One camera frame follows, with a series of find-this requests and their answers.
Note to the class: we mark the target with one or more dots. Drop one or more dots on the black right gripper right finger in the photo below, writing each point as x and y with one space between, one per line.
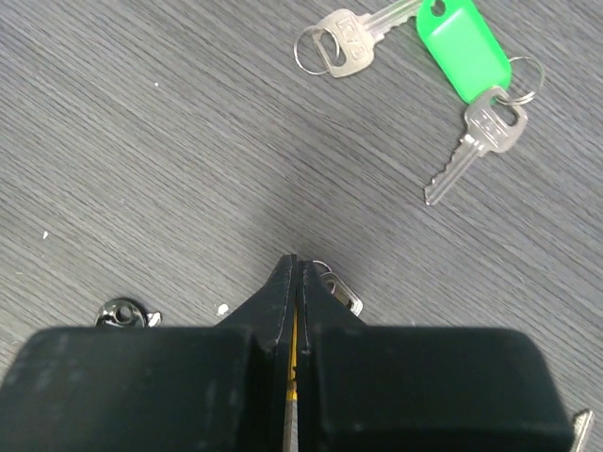
404 388

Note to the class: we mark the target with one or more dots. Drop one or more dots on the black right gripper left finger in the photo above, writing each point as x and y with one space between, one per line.
219 388

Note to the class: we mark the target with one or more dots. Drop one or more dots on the yellow tag key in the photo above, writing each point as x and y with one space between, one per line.
346 296

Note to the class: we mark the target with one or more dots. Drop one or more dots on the black tag key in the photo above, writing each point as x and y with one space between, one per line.
126 313

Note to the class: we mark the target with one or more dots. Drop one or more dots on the green tag key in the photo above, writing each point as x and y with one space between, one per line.
465 49

